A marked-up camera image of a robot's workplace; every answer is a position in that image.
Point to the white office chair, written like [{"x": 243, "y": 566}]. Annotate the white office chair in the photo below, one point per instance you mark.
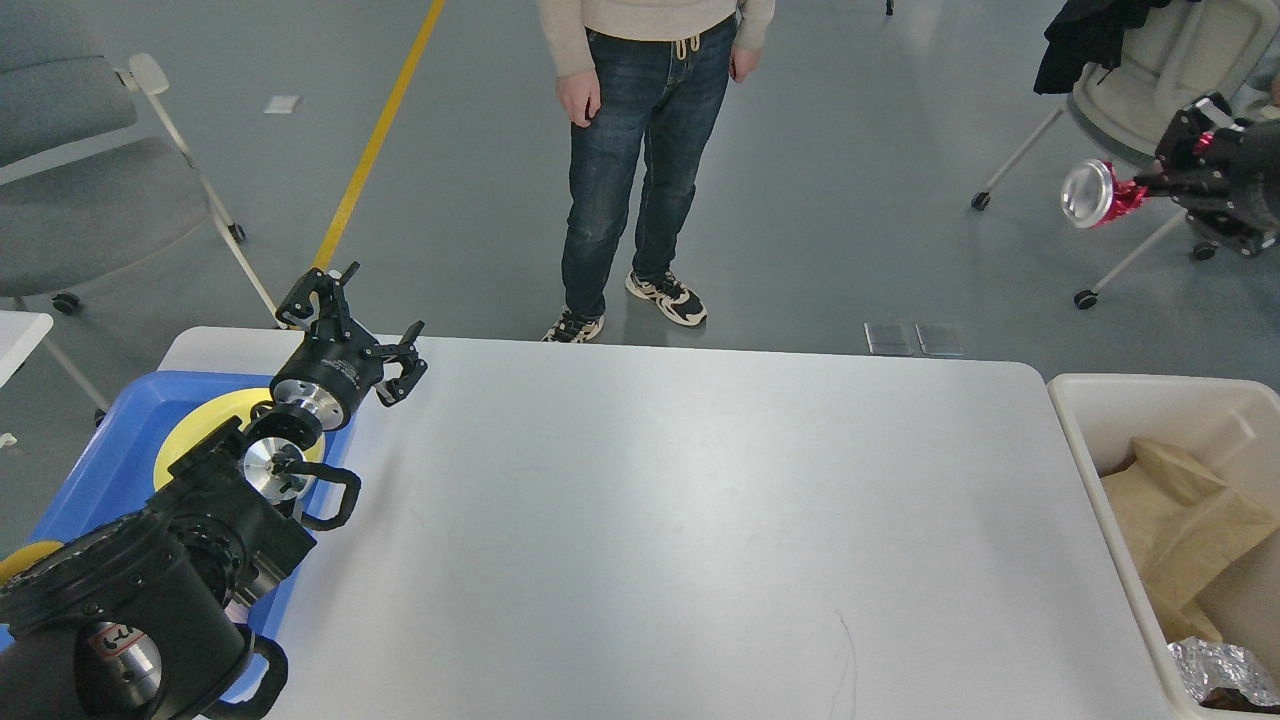
[{"x": 1184, "y": 51}]

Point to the blue plastic tray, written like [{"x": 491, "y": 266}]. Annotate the blue plastic tray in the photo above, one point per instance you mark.
[{"x": 116, "y": 473}]

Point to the white side table corner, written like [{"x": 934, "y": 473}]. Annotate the white side table corner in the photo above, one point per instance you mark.
[{"x": 21, "y": 331}]

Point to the brown paper bag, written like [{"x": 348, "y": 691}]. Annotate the brown paper bag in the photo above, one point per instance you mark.
[
  {"x": 1177, "y": 516},
  {"x": 1178, "y": 611}
]

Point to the foil bag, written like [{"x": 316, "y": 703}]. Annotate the foil bag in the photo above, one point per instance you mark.
[{"x": 1224, "y": 676}]

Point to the teal yellow cup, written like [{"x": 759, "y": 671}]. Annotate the teal yellow cup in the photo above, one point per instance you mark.
[{"x": 25, "y": 557}]

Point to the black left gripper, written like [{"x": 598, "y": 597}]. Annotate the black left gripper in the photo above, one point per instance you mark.
[{"x": 332, "y": 371}]

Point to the white plastic bin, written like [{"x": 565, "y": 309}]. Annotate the white plastic bin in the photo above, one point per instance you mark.
[{"x": 1232, "y": 427}]

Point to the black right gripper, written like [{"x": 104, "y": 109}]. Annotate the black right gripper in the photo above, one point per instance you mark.
[{"x": 1237, "y": 213}]

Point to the red snack wrapper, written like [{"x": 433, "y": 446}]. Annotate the red snack wrapper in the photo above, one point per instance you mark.
[{"x": 1095, "y": 193}]

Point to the floor socket plates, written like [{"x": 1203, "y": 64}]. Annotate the floor socket plates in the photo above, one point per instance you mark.
[{"x": 901, "y": 340}]

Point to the person in beige sweater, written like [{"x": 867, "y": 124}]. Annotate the person in beige sweater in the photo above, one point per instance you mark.
[{"x": 642, "y": 84}]

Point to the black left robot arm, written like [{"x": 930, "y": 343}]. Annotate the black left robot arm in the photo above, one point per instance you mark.
[{"x": 130, "y": 621}]

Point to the grey chair at left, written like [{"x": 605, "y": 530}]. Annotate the grey chair at left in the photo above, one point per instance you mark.
[{"x": 95, "y": 175}]

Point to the yellow plastic plate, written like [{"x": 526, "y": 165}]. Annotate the yellow plastic plate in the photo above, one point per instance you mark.
[{"x": 200, "y": 425}]

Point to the black jacket on chair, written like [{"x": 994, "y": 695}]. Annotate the black jacket on chair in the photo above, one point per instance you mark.
[{"x": 1087, "y": 32}]

